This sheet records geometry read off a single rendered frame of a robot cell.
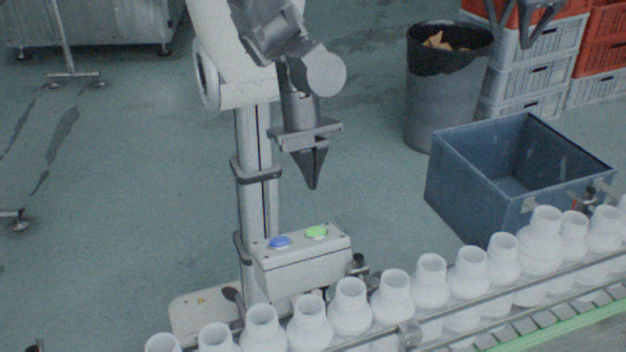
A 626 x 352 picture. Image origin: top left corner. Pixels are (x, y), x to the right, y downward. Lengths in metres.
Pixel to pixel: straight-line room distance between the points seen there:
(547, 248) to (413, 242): 1.74
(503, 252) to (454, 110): 2.22
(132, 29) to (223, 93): 3.25
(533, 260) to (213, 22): 0.68
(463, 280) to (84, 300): 1.87
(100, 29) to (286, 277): 3.73
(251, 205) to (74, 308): 1.23
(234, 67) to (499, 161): 0.87
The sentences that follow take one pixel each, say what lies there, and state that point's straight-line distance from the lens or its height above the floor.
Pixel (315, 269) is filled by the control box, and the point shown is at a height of 1.09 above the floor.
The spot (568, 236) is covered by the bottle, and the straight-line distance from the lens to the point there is 0.89.
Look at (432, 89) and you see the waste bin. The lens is 2.93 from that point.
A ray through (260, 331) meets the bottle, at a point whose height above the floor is 1.16.
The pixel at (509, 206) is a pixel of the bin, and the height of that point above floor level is 0.93.
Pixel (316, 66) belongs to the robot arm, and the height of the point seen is 1.39.
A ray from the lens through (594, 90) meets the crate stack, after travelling 3.99.
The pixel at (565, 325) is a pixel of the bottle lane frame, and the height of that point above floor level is 1.00.
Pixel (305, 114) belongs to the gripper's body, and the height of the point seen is 1.30.
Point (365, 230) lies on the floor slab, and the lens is 2.59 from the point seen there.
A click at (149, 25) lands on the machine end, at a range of 4.33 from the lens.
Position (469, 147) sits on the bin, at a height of 0.88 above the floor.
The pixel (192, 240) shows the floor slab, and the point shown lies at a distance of 2.58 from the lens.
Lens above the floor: 1.68
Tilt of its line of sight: 35 degrees down
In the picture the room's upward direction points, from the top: straight up
